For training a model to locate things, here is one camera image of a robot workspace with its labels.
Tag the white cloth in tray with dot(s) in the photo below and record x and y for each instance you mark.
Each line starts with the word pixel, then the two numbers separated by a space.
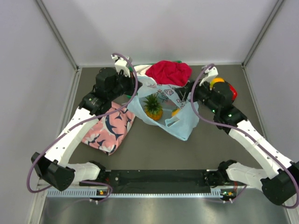
pixel 141 71

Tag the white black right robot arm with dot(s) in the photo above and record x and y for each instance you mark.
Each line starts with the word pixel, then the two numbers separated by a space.
pixel 278 177

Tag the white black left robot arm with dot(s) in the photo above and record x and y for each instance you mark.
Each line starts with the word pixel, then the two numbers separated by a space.
pixel 52 165

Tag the pink patterned cloth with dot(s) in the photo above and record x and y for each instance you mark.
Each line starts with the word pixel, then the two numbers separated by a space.
pixel 109 132

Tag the yellow orange mango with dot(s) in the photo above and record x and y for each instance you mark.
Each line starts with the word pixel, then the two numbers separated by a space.
pixel 174 112

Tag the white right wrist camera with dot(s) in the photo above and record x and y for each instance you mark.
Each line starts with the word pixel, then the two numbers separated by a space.
pixel 210 72

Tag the light blue cartoon plastic bag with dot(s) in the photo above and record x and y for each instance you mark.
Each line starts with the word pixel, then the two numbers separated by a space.
pixel 179 126

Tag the red crumpled cloth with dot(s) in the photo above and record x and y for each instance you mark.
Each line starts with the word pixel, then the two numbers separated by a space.
pixel 167 72

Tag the yellow green mango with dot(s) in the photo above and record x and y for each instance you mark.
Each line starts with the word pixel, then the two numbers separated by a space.
pixel 216 80

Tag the slotted cable duct rail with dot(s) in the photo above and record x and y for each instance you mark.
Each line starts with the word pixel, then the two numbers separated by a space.
pixel 98 193

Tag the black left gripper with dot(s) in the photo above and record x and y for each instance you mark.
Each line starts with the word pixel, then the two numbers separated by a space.
pixel 131 81

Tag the red bell pepper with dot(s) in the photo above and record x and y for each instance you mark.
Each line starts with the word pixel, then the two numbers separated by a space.
pixel 234 92

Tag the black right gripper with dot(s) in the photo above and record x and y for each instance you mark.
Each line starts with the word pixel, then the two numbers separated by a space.
pixel 183 92

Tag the plastic pineapple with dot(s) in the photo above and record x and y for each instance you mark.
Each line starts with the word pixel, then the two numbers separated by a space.
pixel 153 108

